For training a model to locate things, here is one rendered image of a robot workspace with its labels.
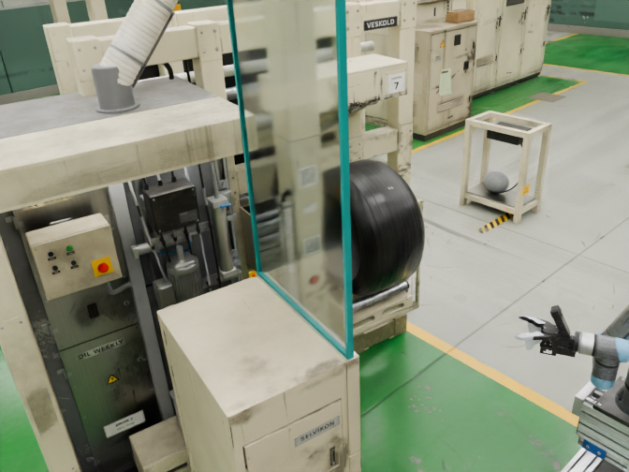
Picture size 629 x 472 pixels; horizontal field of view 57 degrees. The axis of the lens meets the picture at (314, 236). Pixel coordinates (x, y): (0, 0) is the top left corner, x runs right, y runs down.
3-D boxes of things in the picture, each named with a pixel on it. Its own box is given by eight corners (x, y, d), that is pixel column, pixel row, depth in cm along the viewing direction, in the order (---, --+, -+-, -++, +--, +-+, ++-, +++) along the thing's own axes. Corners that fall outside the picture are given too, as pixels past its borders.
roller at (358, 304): (344, 317, 241) (343, 309, 238) (338, 313, 244) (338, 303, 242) (409, 290, 256) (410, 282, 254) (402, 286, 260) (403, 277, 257)
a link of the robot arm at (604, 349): (626, 370, 188) (632, 349, 184) (590, 362, 192) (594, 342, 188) (625, 355, 195) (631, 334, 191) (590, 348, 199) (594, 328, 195)
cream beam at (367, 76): (290, 123, 230) (287, 85, 223) (261, 109, 249) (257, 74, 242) (409, 95, 257) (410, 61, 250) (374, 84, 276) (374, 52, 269)
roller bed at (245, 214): (260, 276, 269) (254, 218, 254) (246, 262, 280) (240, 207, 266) (297, 262, 277) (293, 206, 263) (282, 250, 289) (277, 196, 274)
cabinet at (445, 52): (426, 143, 680) (431, 32, 621) (388, 133, 720) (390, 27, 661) (472, 125, 732) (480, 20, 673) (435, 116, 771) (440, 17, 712)
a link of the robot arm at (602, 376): (613, 373, 203) (620, 347, 198) (614, 394, 194) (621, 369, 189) (589, 367, 206) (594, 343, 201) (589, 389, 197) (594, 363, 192)
